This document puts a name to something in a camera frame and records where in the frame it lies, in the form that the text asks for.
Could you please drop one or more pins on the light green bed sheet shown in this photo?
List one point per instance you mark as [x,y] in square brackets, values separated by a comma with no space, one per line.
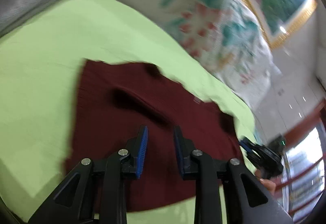
[40,66]

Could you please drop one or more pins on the maroon knit hooded sweater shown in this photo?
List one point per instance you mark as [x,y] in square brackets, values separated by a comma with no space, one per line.
[109,117]

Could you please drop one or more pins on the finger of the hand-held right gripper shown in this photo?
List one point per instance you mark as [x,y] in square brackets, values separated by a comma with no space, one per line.
[250,143]
[248,150]

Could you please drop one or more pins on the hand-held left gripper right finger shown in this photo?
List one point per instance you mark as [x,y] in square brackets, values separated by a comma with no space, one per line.
[179,152]

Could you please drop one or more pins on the person's right hand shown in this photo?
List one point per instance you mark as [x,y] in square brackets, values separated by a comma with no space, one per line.
[267,184]

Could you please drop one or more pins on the floral white quilt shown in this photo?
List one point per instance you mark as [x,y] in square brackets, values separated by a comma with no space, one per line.
[203,18]

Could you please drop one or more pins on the red wooden door frame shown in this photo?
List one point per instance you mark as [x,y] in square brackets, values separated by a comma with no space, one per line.
[303,122]

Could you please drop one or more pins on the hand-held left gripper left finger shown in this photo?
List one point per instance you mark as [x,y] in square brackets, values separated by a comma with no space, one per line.
[141,151]

